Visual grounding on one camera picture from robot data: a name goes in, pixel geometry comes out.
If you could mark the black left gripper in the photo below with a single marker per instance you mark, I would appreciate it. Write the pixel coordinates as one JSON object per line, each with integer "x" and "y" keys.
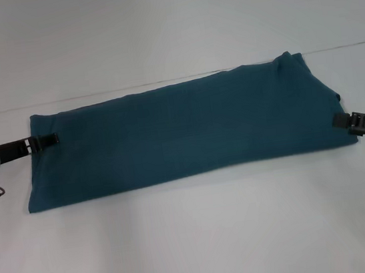
{"x": 12, "y": 150}

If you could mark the teal t-shirt with FREE print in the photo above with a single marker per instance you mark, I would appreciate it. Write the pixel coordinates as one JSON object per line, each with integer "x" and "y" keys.
{"x": 185, "y": 132}

